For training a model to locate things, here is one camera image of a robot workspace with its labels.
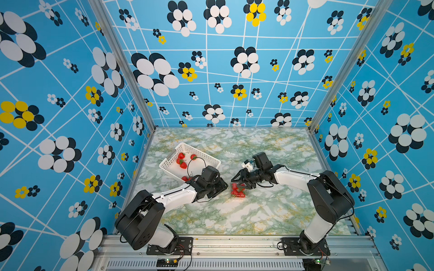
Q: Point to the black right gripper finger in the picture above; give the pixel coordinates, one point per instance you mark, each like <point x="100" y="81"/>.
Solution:
<point x="241" y="176"/>
<point x="245" y="185"/>

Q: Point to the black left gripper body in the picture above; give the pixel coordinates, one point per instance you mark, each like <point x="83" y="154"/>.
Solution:
<point x="218" y="186"/>

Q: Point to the white perforated plastic basket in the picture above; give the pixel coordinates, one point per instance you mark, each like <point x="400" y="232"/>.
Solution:
<point x="194" y="167"/>

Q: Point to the aluminium corner post left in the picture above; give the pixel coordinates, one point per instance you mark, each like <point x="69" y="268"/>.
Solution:
<point x="103" y="19"/>

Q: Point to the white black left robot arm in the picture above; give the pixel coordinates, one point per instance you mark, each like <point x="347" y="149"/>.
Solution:
<point x="139" y="223"/>

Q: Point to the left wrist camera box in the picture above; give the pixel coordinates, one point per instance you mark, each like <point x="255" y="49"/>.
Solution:
<point x="210" y="174"/>

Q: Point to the aluminium corner post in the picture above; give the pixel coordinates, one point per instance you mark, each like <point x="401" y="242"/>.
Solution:
<point x="378" y="14"/>
<point x="103" y="19"/>

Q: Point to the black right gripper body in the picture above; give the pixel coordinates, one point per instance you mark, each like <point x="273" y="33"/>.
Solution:
<point x="255" y="176"/>

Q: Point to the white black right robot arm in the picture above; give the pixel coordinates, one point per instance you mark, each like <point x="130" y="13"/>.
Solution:
<point x="330" y="198"/>

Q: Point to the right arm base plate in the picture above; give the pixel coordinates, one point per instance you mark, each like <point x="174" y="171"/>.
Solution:
<point x="294" y="246"/>

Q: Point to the aluminium corner post right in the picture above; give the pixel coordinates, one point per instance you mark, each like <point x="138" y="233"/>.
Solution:
<point x="378" y="14"/>

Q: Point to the small green circuit board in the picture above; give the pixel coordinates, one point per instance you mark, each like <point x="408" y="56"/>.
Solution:
<point x="167" y="263"/>

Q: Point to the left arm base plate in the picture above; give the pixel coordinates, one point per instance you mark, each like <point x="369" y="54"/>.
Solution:
<point x="178" y="247"/>

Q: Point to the aluminium front rail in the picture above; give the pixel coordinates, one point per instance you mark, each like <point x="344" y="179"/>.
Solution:
<point x="244" y="253"/>

